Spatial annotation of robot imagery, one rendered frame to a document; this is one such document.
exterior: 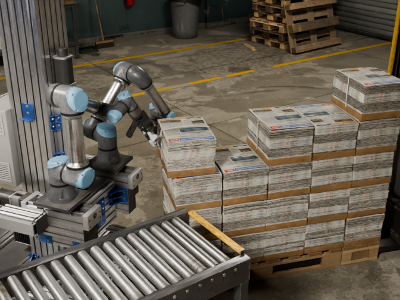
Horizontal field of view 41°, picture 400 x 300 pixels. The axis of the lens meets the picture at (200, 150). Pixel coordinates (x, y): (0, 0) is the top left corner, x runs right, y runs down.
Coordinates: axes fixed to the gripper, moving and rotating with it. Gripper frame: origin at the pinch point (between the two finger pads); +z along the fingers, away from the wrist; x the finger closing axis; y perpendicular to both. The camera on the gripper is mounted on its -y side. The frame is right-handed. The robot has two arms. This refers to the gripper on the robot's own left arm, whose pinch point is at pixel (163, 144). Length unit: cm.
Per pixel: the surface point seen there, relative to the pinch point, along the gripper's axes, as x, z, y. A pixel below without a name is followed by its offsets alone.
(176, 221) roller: -11, 84, -6
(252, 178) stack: 45, 43, -9
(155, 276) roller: -30, 126, -5
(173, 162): -3.5, 43.8, 7.6
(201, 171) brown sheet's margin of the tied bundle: 12.7, 45.1, 0.5
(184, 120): 10.4, 14.2, 20.8
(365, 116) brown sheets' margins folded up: 117, 43, 24
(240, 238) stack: 39, 45, -51
